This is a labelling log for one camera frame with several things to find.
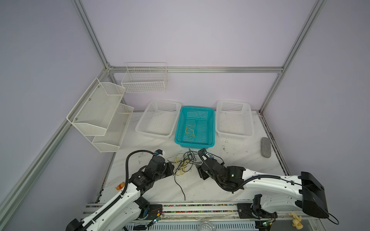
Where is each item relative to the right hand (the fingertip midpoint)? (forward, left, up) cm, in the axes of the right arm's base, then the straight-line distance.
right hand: (198, 163), depth 77 cm
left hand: (-1, +14, -3) cm, 14 cm away
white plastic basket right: (+45, -30, -13) cm, 55 cm away
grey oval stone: (+18, -47, -12) cm, 51 cm away
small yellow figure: (-24, -48, -12) cm, 55 cm away
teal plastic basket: (+36, +1, -13) cm, 38 cm away
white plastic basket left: (+44, +31, -12) cm, 55 cm away
